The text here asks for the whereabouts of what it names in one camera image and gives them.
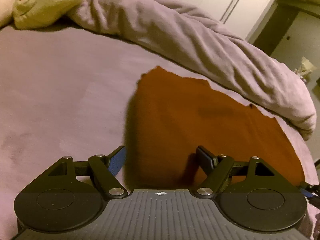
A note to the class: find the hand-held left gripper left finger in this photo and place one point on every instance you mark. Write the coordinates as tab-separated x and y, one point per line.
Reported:
116	161

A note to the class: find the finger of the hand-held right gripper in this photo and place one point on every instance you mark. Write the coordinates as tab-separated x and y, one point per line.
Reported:
307	192

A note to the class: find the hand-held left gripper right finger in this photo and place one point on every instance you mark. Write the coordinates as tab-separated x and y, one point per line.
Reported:
205	156

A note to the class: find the brown button cardigan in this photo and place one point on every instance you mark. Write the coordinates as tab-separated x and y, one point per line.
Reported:
195	120

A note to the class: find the purple duvet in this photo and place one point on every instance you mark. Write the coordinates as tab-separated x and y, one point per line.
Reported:
190	45

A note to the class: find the white paper ornament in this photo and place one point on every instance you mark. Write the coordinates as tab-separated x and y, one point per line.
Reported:
306	67

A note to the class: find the white wardrobe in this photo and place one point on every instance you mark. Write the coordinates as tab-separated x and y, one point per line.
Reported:
215	0

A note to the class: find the cream face plush pillow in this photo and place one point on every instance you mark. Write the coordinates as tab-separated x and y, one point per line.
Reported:
47	2

